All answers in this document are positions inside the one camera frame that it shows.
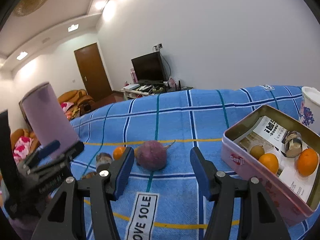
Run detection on purple round radish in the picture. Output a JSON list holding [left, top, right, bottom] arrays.
[[135, 140, 175, 171]]

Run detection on dark round chestnut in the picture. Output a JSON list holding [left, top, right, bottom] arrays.
[[95, 152, 113, 173]]

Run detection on black television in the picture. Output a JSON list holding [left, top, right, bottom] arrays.
[[131, 51, 167, 83]]

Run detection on orange leather sofa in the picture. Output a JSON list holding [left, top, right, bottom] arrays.
[[57, 89, 95, 121]]

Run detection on pink metal tin box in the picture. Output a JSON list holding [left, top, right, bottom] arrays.
[[221, 105, 319, 226]]

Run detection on white tv stand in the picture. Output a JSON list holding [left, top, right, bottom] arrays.
[[120, 81, 193, 100]]

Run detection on white floral mug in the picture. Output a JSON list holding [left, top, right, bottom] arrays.
[[299, 86, 320, 134]]

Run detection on orange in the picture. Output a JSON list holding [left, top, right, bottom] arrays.
[[296, 148, 318, 177], [258, 153, 279, 174]]

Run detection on cut sugarcane piece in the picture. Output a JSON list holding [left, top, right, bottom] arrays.
[[81, 172, 97, 180]]

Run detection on brown wooden door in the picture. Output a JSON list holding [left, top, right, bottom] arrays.
[[74, 43, 112, 101]]

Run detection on small brown longan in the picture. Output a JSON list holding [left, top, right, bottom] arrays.
[[249, 145, 265, 160]]

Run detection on printed paper in tin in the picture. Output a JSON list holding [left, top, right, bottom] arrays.
[[234, 116, 319, 202]]

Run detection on blue plaid tablecloth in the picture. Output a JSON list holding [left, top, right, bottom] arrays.
[[0, 84, 320, 240]]

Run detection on orange tangerine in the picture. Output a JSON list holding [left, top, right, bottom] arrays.
[[113, 146, 126, 160]]

